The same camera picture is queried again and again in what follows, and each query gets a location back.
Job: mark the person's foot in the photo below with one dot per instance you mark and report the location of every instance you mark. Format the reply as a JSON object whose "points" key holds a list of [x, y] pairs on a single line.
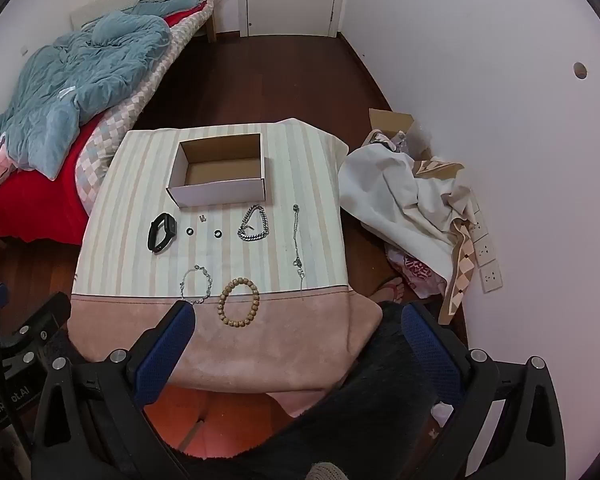
{"points": [[390, 290]]}

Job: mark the white wall socket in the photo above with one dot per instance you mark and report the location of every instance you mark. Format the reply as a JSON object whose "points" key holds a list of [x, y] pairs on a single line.
{"points": [[485, 252], [481, 231], [492, 277]]}

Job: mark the beige knitted sleeve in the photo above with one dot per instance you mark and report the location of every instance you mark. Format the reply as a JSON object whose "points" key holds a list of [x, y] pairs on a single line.
{"points": [[326, 472]]}

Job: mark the white cloth pile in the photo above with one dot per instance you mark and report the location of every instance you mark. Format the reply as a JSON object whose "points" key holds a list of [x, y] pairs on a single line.
{"points": [[390, 195]]}

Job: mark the black smart band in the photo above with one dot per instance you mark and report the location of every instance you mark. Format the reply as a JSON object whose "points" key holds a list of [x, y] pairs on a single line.
{"points": [[169, 222]]}

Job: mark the orange plastic stool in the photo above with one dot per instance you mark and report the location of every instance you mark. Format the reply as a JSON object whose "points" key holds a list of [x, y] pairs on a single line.
{"points": [[230, 425]]}

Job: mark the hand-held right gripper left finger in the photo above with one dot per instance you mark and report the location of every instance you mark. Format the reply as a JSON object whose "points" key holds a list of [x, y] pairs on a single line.
{"points": [[165, 350]]}

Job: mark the checkered quilt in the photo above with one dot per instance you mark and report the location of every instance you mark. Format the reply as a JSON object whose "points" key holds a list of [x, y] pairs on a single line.
{"points": [[110, 135]]}

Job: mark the brown cardboard box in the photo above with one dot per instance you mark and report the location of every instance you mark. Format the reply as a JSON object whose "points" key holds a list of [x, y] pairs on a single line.
{"points": [[390, 120]]}

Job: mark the blue blanket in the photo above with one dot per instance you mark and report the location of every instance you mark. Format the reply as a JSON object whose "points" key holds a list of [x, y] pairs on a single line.
{"points": [[70, 75]]}

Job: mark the person's black fleece leg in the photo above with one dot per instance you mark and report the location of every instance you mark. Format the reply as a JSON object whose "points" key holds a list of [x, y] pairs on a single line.
{"points": [[370, 385]]}

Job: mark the red printed plastic bag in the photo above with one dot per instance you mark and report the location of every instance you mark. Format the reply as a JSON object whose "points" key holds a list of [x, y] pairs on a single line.
{"points": [[415, 267]]}

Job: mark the clear plastic bag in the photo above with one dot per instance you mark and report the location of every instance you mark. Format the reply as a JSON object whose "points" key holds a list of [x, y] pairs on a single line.
{"points": [[417, 140]]}

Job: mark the white cardboard box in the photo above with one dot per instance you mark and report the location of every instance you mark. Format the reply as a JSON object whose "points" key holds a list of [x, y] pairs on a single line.
{"points": [[215, 195]]}

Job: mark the striped cloth covered table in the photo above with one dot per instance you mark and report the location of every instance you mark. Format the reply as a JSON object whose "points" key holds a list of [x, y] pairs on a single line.
{"points": [[130, 210]]}

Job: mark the diamond patterned bag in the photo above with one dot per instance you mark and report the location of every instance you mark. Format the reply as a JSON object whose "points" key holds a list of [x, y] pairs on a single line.
{"points": [[460, 265]]}

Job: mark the bed with blankets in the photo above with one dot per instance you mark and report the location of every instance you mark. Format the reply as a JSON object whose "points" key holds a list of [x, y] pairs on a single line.
{"points": [[30, 210]]}

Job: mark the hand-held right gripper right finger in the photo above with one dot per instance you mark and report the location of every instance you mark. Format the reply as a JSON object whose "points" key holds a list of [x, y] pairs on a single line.
{"points": [[430, 355]]}

